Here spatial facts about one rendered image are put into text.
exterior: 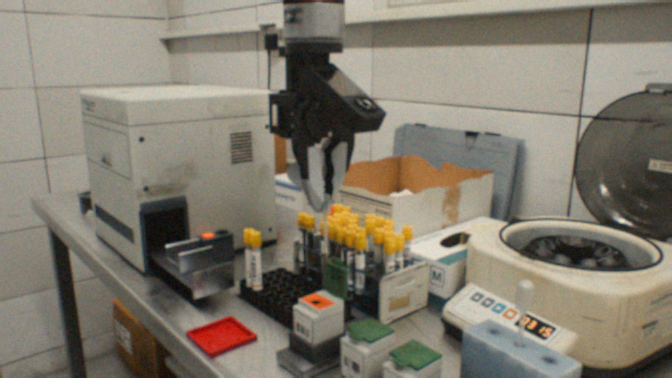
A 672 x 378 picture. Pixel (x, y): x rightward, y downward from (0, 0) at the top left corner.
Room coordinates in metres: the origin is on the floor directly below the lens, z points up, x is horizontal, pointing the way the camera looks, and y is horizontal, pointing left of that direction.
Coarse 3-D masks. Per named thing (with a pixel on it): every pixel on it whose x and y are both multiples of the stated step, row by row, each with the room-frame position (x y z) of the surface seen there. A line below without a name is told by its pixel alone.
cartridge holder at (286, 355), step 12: (300, 336) 0.55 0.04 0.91; (336, 336) 0.55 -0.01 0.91; (288, 348) 0.56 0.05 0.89; (300, 348) 0.54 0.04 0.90; (312, 348) 0.52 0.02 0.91; (324, 348) 0.53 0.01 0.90; (336, 348) 0.54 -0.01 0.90; (276, 360) 0.55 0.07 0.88; (288, 360) 0.53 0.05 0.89; (300, 360) 0.53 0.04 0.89; (312, 360) 0.52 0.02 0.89; (324, 360) 0.53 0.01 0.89; (336, 360) 0.54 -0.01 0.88; (300, 372) 0.51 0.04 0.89; (312, 372) 0.52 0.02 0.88
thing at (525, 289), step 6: (522, 282) 0.42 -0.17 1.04; (528, 282) 0.42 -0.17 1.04; (516, 288) 0.42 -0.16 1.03; (522, 288) 0.41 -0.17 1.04; (528, 288) 0.41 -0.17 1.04; (516, 294) 0.42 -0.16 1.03; (522, 294) 0.41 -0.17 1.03; (528, 294) 0.41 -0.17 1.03; (516, 300) 0.42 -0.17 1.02; (522, 300) 0.41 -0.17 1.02; (528, 300) 0.41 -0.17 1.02; (516, 306) 0.42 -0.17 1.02; (522, 306) 0.41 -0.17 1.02; (528, 306) 0.41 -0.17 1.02
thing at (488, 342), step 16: (464, 336) 0.45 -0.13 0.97; (480, 336) 0.44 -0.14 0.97; (496, 336) 0.44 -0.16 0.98; (512, 336) 0.44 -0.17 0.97; (464, 352) 0.45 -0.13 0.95; (480, 352) 0.43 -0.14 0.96; (496, 352) 0.42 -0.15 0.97; (512, 352) 0.41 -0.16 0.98; (528, 352) 0.41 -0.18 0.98; (544, 352) 0.41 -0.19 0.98; (464, 368) 0.44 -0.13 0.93; (480, 368) 0.43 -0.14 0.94; (496, 368) 0.41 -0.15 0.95; (512, 368) 0.40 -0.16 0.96; (528, 368) 0.39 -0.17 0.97; (544, 368) 0.38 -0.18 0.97; (560, 368) 0.38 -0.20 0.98; (576, 368) 0.38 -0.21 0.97
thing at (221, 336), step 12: (216, 324) 0.63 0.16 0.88; (228, 324) 0.63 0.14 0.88; (240, 324) 0.62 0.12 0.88; (192, 336) 0.59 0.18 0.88; (204, 336) 0.60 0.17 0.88; (216, 336) 0.60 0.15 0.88; (228, 336) 0.60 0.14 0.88; (240, 336) 0.60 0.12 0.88; (252, 336) 0.59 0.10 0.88; (204, 348) 0.57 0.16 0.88; (216, 348) 0.57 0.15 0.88; (228, 348) 0.57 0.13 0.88
